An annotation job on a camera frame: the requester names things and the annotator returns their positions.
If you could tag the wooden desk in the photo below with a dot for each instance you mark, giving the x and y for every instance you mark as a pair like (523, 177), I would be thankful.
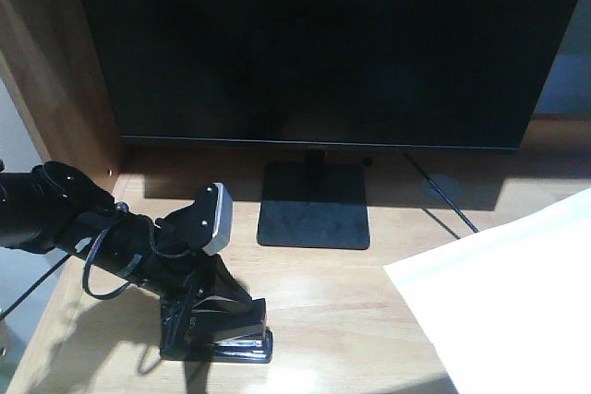
(339, 324)

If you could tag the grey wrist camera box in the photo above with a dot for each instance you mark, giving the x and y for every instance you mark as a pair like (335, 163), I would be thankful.
(210, 219)

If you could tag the white paper sheet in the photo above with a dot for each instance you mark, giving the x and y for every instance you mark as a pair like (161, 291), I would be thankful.
(508, 309)

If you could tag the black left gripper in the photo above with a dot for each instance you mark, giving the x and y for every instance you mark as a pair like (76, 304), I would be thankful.
(171, 257)

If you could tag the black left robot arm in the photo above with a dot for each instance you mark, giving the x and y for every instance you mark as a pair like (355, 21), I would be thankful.
(36, 207)

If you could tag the black stapler with orange button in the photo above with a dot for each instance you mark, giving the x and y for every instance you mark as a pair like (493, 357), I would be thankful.
(221, 337)

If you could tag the black monitor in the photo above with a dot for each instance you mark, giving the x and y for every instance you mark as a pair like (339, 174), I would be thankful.
(325, 74)

